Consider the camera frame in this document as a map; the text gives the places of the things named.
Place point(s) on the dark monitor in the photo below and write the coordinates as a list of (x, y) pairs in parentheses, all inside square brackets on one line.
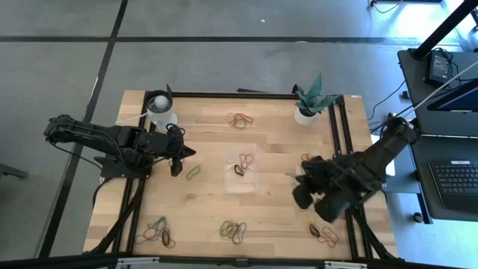
[(459, 97)]

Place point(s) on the black side desk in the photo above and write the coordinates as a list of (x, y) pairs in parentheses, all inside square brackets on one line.
[(414, 97)]

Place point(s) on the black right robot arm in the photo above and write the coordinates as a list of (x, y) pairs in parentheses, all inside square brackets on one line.
[(388, 147)]

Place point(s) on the silver crossbar bracket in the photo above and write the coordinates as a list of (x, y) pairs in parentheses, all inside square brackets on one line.
[(343, 265), (138, 261)]

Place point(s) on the white power strip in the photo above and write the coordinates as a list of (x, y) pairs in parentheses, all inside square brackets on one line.
[(391, 116)]

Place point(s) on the black power adapter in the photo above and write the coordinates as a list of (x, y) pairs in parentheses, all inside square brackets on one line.
[(438, 67)]

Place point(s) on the black keyboard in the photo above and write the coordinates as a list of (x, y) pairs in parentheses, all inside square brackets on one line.
[(455, 183)]

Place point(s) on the yellow rubber band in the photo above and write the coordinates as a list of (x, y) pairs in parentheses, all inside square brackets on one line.
[(311, 220)]

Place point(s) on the clear plastic bin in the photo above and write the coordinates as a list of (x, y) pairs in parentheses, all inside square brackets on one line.
[(246, 185)]

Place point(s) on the black desk caster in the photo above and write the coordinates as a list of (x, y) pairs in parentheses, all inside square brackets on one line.
[(418, 217)]

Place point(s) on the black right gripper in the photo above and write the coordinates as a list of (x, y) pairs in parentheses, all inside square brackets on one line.
[(330, 179)]

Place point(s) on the colourful bands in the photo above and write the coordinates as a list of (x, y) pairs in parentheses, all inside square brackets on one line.
[(229, 226)]

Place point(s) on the black frame crossbar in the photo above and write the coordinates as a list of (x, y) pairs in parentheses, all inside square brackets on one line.
[(74, 261)]

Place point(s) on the black metal table frame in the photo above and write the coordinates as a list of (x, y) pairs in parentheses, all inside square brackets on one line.
[(231, 95)]

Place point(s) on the black pole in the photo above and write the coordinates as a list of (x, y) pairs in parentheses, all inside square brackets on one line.
[(444, 28)]

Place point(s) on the grey furniture foot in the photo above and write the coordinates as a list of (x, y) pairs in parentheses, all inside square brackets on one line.
[(11, 172)]

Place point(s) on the white paper sheet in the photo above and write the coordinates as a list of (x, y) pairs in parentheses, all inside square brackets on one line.
[(390, 168)]

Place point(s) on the orange rubber band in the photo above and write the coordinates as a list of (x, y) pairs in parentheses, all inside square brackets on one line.
[(232, 232)]

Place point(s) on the snake plant in white pot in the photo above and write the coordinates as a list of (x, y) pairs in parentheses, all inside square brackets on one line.
[(313, 101)]

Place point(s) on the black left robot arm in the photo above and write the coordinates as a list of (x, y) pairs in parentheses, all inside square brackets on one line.
[(93, 132)]

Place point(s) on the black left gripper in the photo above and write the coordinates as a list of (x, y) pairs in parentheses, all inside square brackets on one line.
[(164, 143)]

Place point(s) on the white table label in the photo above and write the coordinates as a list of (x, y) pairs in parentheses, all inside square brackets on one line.
[(356, 96)]

